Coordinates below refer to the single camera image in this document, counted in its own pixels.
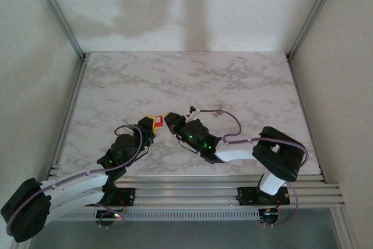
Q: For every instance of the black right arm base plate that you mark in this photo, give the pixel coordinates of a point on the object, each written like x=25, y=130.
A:
x=247, y=196

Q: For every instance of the red padlock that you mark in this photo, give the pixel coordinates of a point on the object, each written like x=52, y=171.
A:
x=159, y=122

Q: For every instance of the aluminium side rail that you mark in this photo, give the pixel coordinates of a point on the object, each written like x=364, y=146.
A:
x=303, y=103
x=67, y=115

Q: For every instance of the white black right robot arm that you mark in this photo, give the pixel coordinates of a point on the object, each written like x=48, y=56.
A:
x=239, y=150

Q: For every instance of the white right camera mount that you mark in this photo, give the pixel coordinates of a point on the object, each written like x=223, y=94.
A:
x=192, y=115

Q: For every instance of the small silver key bunch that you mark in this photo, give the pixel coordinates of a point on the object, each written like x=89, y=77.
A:
x=217, y=115

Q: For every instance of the brass padlock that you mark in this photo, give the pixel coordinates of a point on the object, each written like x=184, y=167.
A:
x=221, y=107

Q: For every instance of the black controller board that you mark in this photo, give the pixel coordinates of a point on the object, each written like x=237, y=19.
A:
x=269, y=217
x=112, y=217

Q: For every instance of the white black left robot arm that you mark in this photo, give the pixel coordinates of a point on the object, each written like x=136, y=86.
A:
x=75, y=201

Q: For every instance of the aluminium frame post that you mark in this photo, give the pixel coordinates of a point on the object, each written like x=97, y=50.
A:
x=314, y=13
x=345, y=231
x=57, y=13

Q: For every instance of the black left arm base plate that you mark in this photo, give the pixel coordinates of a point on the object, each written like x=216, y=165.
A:
x=128, y=195

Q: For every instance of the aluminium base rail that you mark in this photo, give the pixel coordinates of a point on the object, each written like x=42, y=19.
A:
x=186, y=190

